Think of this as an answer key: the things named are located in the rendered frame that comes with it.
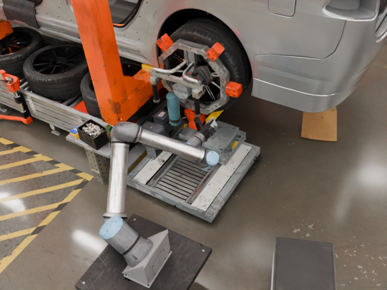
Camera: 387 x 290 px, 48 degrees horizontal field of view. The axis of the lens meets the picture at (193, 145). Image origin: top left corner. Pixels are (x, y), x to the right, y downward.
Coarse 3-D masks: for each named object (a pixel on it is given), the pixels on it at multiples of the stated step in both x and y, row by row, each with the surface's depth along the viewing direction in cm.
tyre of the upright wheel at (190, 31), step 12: (192, 24) 299; (204, 24) 296; (216, 24) 296; (180, 36) 297; (192, 36) 291; (204, 36) 287; (216, 36) 289; (228, 36) 292; (228, 48) 289; (240, 48) 295; (168, 60) 319; (228, 60) 288; (240, 60) 294; (240, 72) 294
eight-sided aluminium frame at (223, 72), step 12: (168, 48) 299; (180, 48) 293; (192, 48) 287; (204, 48) 284; (216, 60) 288; (216, 72) 289; (228, 72) 290; (168, 84) 323; (228, 96) 302; (192, 108) 324; (204, 108) 319; (216, 108) 310
